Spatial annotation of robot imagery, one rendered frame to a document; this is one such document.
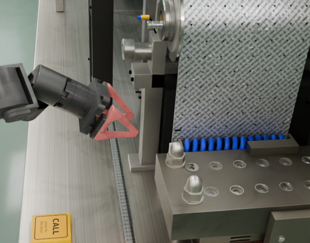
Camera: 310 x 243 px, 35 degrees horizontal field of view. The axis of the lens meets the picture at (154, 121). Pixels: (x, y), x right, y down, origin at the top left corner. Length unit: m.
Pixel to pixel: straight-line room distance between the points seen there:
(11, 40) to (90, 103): 3.09
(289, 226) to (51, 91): 0.45
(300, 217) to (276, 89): 0.25
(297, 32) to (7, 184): 1.83
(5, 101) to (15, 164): 1.81
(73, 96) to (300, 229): 0.44
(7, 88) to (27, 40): 3.11
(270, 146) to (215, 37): 0.23
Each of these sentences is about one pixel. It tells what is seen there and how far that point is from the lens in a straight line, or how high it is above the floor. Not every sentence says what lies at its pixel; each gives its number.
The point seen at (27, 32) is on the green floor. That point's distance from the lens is 4.05.
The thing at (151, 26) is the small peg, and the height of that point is 1.25.
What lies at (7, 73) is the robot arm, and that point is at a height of 1.20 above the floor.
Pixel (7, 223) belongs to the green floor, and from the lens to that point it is 2.28.
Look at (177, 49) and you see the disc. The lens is 0.85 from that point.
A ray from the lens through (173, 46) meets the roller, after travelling 0.87.
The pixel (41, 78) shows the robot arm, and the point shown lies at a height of 1.18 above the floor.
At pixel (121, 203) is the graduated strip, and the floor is 0.90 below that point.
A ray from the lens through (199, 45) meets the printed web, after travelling 0.86.
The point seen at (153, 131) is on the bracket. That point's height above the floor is 1.00.
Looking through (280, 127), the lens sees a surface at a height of 1.05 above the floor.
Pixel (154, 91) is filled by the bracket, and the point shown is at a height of 1.09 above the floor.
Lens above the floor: 1.57
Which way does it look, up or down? 33 degrees down
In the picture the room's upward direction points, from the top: 4 degrees clockwise
